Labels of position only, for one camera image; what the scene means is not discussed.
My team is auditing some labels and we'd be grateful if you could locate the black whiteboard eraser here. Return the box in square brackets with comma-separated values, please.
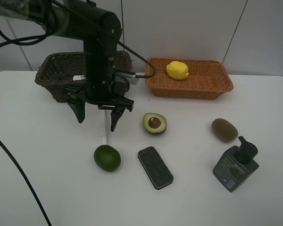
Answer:
[137, 146, 174, 190]

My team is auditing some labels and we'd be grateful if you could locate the orange wicker basket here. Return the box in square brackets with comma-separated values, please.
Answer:
[145, 57, 233, 100]

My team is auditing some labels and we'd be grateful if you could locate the dark brown wicker basket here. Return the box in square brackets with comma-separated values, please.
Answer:
[35, 51, 132, 103]

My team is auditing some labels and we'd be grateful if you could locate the green lime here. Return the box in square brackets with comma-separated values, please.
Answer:
[93, 145, 121, 172]

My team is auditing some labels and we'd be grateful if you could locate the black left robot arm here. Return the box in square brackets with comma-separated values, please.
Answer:
[0, 0, 133, 131]

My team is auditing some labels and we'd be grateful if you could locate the blue capped white bottle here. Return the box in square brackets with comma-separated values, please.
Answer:
[73, 75, 85, 81]

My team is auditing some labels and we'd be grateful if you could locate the brown kiwi fruit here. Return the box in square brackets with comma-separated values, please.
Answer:
[211, 118, 238, 143]

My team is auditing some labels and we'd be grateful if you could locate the white marker pen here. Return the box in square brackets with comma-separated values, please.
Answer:
[101, 110, 110, 145]

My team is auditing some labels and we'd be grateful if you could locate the halved avocado with pit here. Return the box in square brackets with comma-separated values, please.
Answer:
[142, 113, 167, 134]

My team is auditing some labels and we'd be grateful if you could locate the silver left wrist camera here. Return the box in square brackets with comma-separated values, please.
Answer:
[115, 69, 139, 85]

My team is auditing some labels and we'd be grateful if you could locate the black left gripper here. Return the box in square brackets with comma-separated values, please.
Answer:
[63, 77, 134, 132]

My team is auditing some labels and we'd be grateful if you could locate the yellow lemon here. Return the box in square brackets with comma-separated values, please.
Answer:
[166, 61, 189, 81]

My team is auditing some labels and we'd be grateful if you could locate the dark grey pump bottle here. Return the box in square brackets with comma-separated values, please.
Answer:
[213, 136, 259, 193]

